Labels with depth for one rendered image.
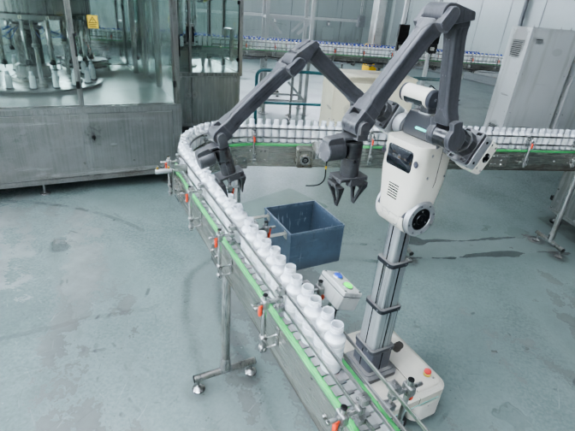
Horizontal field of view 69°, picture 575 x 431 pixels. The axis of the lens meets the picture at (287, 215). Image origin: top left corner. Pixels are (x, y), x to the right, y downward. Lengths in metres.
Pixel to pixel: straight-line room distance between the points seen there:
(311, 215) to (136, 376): 1.34
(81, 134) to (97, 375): 2.63
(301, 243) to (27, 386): 1.67
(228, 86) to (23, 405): 5.30
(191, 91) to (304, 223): 4.58
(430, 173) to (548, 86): 5.92
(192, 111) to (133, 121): 2.26
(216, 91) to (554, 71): 5.01
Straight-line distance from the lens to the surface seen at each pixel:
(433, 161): 1.69
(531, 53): 7.22
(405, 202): 1.73
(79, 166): 4.75
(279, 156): 3.18
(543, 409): 2.98
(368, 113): 1.22
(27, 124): 4.63
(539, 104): 7.54
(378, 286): 2.03
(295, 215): 2.36
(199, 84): 6.73
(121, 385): 2.64
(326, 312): 1.26
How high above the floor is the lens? 1.94
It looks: 27 degrees down
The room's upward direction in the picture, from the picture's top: 5 degrees clockwise
